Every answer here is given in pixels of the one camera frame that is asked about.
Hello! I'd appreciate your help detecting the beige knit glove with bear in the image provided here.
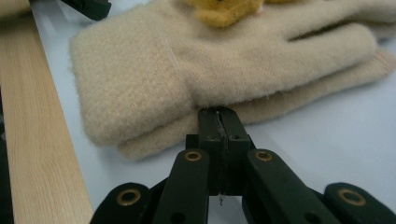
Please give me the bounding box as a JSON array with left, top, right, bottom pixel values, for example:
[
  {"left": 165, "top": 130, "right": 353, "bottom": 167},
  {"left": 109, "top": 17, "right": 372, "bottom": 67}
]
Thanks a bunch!
[{"left": 69, "top": 0, "right": 396, "bottom": 147}]

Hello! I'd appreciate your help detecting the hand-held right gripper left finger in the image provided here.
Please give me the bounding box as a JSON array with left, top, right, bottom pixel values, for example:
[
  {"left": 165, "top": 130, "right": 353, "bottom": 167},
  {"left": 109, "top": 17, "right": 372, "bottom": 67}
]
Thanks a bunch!
[{"left": 185, "top": 106, "right": 226, "bottom": 197}]

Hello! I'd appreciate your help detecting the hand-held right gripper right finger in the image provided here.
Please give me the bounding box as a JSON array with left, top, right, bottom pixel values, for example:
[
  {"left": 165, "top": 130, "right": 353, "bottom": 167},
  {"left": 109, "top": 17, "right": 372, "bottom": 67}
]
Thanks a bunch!
[{"left": 217, "top": 106, "right": 257, "bottom": 197}]

